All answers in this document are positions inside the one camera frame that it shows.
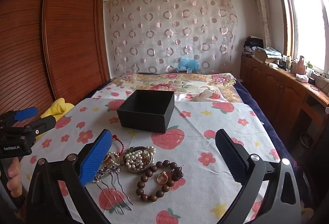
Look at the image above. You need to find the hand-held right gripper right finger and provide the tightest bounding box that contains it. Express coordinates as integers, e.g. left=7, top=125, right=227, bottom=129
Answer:
left=215, top=128, right=302, bottom=224

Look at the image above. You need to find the wooden framed window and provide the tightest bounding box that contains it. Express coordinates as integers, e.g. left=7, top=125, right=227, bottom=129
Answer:
left=271, top=0, right=329, bottom=73

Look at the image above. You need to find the brown wooden wardrobe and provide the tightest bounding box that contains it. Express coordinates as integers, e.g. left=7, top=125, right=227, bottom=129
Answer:
left=0, top=0, right=111, bottom=118

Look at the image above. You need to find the floral printed blanket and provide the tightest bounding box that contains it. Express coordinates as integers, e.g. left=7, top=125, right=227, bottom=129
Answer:
left=103, top=72, right=238, bottom=104

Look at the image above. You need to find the bowl under cabinet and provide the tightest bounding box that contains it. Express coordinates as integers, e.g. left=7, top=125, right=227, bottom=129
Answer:
left=299, top=133, right=313, bottom=148

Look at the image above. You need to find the brown wooden bead bracelet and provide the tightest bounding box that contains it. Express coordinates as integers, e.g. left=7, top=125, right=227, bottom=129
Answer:
left=136, top=160, right=184, bottom=202

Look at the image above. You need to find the dark blue bed sheet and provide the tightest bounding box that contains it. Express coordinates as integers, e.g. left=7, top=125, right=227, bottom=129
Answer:
left=233, top=78, right=299, bottom=165

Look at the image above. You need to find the black cardboard box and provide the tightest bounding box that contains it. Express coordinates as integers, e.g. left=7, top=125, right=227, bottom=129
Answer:
left=117, top=90, right=175, bottom=133

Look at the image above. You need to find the yellow pillow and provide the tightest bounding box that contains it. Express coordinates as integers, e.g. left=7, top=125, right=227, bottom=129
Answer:
left=35, top=98, right=75, bottom=141

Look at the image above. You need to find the red braided bracelet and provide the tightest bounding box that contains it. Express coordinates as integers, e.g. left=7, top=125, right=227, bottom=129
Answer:
left=112, top=135, right=127, bottom=157

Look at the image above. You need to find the long wooden cabinet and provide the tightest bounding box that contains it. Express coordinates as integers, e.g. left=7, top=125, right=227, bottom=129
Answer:
left=240, top=54, right=329, bottom=163

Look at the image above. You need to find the strawberry printed blanket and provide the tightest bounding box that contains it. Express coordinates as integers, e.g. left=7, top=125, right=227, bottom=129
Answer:
left=19, top=83, right=281, bottom=224

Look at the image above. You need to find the blue fluffy bag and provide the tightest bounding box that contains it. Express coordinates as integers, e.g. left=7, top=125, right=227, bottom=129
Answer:
left=177, top=57, right=201, bottom=72

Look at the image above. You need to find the beige pearl bracelet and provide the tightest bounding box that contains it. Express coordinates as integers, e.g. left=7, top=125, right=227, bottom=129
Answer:
left=103, top=151, right=126, bottom=168

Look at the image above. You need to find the pink bottle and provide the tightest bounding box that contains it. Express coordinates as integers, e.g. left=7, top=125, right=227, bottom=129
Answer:
left=298, top=56, right=307, bottom=76

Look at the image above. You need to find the silver flower hair comb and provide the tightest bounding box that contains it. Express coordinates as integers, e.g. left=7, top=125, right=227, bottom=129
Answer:
left=92, top=165, right=135, bottom=215

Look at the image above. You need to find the gold ring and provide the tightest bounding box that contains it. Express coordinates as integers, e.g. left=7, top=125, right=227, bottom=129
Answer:
left=157, top=171, right=169, bottom=184

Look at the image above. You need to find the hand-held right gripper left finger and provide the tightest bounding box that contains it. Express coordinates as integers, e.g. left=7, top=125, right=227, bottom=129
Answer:
left=26, top=128, right=114, bottom=224

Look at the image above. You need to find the white pearl necklace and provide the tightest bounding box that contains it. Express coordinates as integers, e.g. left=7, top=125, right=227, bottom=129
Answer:
left=125, top=146, right=155, bottom=166

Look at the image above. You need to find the circle patterned sheer curtain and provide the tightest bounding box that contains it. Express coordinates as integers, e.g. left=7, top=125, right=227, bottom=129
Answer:
left=104, top=0, right=238, bottom=76

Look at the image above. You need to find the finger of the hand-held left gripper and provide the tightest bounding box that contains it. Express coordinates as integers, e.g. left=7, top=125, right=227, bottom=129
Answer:
left=0, top=107, right=39, bottom=128
left=4, top=115, right=56, bottom=143

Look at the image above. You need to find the patterned window curtain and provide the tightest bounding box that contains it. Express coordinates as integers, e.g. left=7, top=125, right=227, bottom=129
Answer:
left=248, top=0, right=273, bottom=49

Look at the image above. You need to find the person's left hand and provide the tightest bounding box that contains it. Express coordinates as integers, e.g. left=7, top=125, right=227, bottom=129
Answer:
left=6, top=157, right=26, bottom=195

